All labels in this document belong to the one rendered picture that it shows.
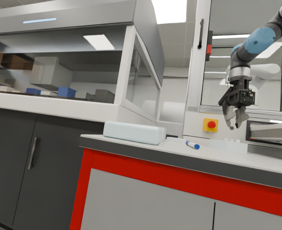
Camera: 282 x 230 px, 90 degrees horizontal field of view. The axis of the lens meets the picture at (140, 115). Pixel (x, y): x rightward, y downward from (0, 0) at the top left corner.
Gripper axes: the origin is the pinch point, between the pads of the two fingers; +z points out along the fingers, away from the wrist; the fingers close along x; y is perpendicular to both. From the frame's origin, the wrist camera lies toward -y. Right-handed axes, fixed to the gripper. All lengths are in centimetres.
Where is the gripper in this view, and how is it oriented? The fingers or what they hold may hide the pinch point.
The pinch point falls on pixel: (232, 124)
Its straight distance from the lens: 74.5
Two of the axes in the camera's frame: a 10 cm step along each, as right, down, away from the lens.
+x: 9.9, 1.5, 0.3
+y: 0.5, -1.0, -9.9
